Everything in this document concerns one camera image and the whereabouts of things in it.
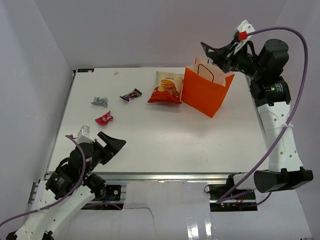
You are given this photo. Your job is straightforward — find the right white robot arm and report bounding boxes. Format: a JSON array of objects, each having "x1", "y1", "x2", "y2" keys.
[{"x1": 201, "y1": 39, "x2": 314, "y2": 200}]

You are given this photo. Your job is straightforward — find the brown M&M's packet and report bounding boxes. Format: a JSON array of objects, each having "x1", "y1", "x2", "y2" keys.
[{"x1": 200, "y1": 41, "x2": 214, "y2": 59}]

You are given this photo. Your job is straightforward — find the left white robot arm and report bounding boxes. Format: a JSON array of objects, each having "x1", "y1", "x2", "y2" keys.
[{"x1": 6, "y1": 129, "x2": 127, "y2": 240}]

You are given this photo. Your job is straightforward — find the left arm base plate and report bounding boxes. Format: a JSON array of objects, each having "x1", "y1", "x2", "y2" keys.
[{"x1": 92, "y1": 185, "x2": 122, "y2": 210}]

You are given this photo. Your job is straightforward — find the aluminium table frame rail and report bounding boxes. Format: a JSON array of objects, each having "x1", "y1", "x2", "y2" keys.
[{"x1": 96, "y1": 172, "x2": 232, "y2": 182}]

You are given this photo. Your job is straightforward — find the orange paper bag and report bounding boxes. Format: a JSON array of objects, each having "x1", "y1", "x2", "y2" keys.
[{"x1": 181, "y1": 56, "x2": 235, "y2": 118}]

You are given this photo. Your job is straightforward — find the purple M&M's packet upper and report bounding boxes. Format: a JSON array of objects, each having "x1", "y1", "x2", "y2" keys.
[{"x1": 120, "y1": 88, "x2": 142, "y2": 102}]

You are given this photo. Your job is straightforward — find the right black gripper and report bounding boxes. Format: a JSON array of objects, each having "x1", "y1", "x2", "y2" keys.
[{"x1": 208, "y1": 39, "x2": 265, "y2": 80}]

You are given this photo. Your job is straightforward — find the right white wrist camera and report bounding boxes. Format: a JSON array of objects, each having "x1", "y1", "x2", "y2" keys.
[{"x1": 228, "y1": 20, "x2": 255, "y2": 56}]

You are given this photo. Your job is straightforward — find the red candy packet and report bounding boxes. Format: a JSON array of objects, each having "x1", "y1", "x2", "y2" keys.
[{"x1": 95, "y1": 111, "x2": 114, "y2": 126}]

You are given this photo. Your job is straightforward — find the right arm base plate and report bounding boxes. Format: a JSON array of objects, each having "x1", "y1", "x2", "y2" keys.
[{"x1": 203, "y1": 184, "x2": 258, "y2": 213}]

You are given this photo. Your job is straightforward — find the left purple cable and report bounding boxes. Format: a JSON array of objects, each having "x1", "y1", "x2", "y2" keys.
[{"x1": 0, "y1": 134, "x2": 123, "y2": 228}]

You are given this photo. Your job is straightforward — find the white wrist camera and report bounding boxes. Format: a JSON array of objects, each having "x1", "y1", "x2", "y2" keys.
[
  {"x1": 228, "y1": 20, "x2": 255, "y2": 56},
  {"x1": 72, "y1": 125, "x2": 95, "y2": 144}
]

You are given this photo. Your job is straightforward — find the orange chips bag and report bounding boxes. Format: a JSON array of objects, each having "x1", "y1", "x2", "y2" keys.
[{"x1": 147, "y1": 71, "x2": 184, "y2": 105}]

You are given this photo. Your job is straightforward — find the silver candy wrapper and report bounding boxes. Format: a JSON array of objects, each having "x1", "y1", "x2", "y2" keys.
[{"x1": 91, "y1": 97, "x2": 108, "y2": 107}]

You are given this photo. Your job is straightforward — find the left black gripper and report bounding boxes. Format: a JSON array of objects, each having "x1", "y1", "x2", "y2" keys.
[{"x1": 81, "y1": 130, "x2": 127, "y2": 177}]

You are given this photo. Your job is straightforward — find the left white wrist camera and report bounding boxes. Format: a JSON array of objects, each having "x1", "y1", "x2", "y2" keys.
[{"x1": 72, "y1": 125, "x2": 95, "y2": 144}]

